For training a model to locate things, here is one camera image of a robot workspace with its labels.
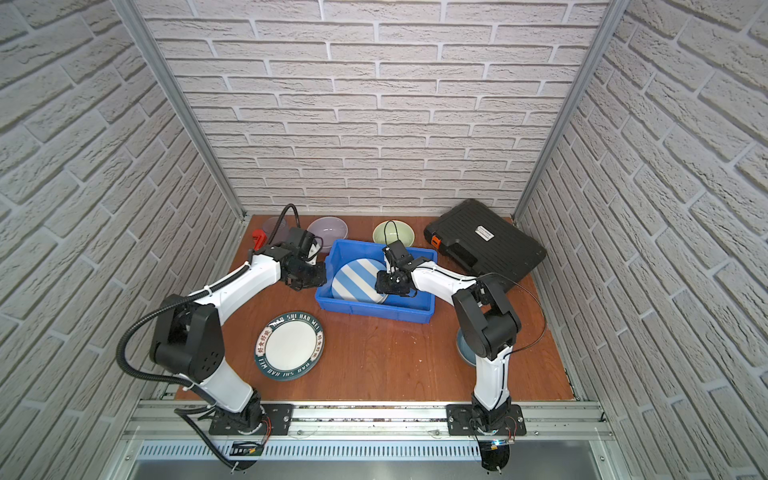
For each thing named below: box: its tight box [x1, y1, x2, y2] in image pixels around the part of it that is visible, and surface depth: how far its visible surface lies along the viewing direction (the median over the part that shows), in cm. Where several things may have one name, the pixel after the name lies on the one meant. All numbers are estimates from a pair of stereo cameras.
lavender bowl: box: [307, 216, 349, 253], surface depth 112 cm
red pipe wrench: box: [252, 229, 268, 251], surface depth 112 cm
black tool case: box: [424, 199, 547, 281], surface depth 105 cm
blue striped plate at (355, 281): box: [332, 258, 389, 304], surface depth 100 cm
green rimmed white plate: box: [254, 312, 325, 382], surface depth 85 cm
